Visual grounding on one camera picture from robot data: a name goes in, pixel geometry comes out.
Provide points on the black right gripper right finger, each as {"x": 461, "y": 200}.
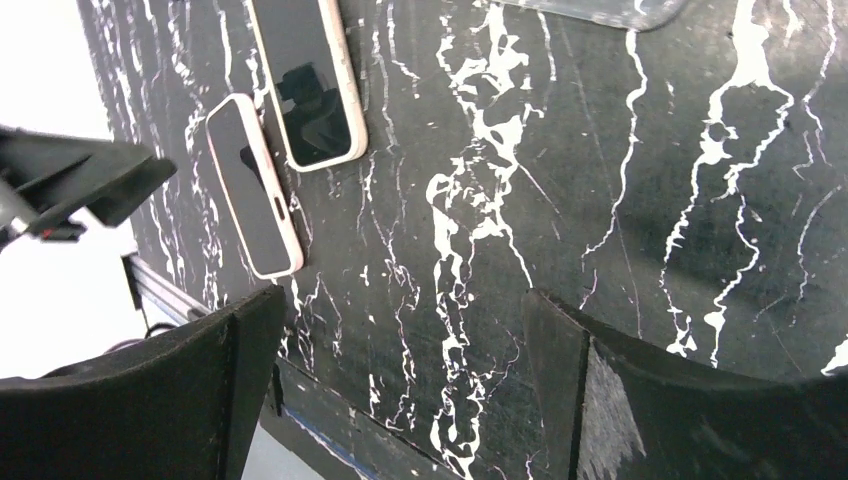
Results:
{"x": 616, "y": 407}

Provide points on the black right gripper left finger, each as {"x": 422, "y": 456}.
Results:
{"x": 180, "y": 405}

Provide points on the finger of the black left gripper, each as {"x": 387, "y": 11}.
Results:
{"x": 45, "y": 179}

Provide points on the black smartphone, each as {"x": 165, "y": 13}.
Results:
{"x": 257, "y": 223}
{"x": 297, "y": 40}

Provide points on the pink phone case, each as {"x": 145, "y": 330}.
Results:
{"x": 274, "y": 189}

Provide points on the beige phone case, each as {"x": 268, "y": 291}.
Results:
{"x": 350, "y": 88}

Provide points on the clear magsafe phone case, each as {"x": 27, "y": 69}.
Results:
{"x": 635, "y": 15}

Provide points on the aluminium frame rail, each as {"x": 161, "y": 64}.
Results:
{"x": 147, "y": 285}

